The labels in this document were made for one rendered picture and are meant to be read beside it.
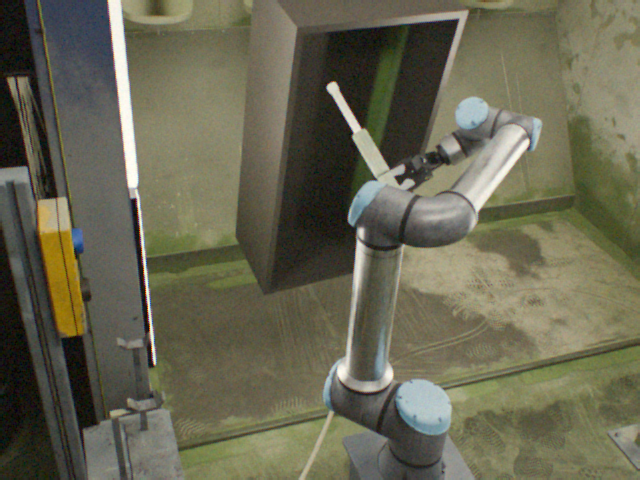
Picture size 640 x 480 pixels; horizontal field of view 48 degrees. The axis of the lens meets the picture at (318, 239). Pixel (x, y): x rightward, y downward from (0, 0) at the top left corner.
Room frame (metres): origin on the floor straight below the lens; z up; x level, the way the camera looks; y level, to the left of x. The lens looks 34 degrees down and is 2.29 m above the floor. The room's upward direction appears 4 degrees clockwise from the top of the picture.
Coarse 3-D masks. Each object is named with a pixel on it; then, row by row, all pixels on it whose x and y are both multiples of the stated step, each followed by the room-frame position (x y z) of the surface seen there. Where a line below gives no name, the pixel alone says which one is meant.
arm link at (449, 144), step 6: (444, 138) 1.96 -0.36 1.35; (450, 138) 1.95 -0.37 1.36; (444, 144) 1.93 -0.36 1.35; (450, 144) 1.93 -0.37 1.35; (456, 144) 1.92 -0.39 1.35; (444, 150) 1.93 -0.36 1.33; (450, 150) 1.92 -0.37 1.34; (456, 150) 1.91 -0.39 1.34; (450, 156) 1.91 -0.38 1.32; (456, 156) 1.91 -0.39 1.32; (462, 156) 1.92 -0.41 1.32; (450, 162) 1.93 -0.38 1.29; (456, 162) 1.92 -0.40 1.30
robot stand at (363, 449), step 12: (372, 432) 1.43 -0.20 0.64; (348, 444) 1.38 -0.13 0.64; (360, 444) 1.38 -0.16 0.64; (372, 444) 1.39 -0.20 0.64; (360, 456) 1.34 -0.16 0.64; (372, 456) 1.34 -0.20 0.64; (444, 456) 1.36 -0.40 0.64; (456, 456) 1.36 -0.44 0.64; (360, 468) 1.30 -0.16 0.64; (372, 468) 1.30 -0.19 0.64; (456, 468) 1.32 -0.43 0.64; (468, 468) 1.32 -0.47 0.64
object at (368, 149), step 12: (336, 84) 2.09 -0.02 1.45; (336, 96) 2.06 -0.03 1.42; (348, 108) 2.03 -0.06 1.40; (348, 120) 2.01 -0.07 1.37; (360, 132) 1.97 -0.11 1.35; (360, 144) 1.95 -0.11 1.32; (372, 144) 1.94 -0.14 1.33; (372, 156) 1.92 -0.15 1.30; (372, 168) 1.90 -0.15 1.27; (384, 168) 1.89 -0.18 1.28; (384, 180) 1.87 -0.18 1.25
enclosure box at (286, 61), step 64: (256, 0) 2.34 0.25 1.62; (320, 0) 2.23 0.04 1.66; (384, 0) 2.30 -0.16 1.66; (448, 0) 2.37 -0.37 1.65; (256, 64) 2.34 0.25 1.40; (320, 64) 2.55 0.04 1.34; (384, 64) 2.68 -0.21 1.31; (448, 64) 2.35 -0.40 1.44; (256, 128) 2.34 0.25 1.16; (320, 128) 2.63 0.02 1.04; (384, 128) 2.70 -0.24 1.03; (256, 192) 2.34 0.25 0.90; (320, 192) 2.72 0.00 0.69; (256, 256) 2.34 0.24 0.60; (320, 256) 2.52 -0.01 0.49
